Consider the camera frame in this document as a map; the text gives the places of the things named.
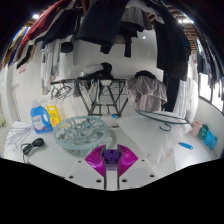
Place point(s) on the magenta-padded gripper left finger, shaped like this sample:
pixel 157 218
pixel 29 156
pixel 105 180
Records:
pixel 95 161

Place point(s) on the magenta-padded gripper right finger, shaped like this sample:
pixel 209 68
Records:
pixel 127 161

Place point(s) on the purple charger block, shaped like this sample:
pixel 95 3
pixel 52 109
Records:
pixel 111 156

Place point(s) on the white pillow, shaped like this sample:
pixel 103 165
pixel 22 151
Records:
pixel 150 136

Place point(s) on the yellow plastic container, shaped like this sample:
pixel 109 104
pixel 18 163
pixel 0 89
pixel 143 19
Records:
pixel 55 116

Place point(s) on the green clothes hanger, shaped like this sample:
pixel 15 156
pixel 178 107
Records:
pixel 173 120

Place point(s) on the black folding drying rack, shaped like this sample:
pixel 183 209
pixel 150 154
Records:
pixel 96 96

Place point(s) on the blue detergent bottle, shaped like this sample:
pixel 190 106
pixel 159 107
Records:
pixel 40 120

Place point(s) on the grey draped garment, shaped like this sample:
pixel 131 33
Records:
pixel 146 91

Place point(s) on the pink bucket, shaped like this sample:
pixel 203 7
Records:
pixel 196 128

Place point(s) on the blue plastic slippers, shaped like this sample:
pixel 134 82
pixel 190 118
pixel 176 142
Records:
pixel 211 139

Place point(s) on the black crumpled garment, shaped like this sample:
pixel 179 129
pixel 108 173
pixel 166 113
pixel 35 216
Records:
pixel 106 70

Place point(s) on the window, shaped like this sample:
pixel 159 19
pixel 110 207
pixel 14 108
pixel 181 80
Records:
pixel 213 91

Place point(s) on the row of dark hanging clothes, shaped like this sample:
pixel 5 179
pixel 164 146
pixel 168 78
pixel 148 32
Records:
pixel 103 23

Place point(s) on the row of colourful hanging clothes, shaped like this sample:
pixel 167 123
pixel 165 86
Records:
pixel 40 26

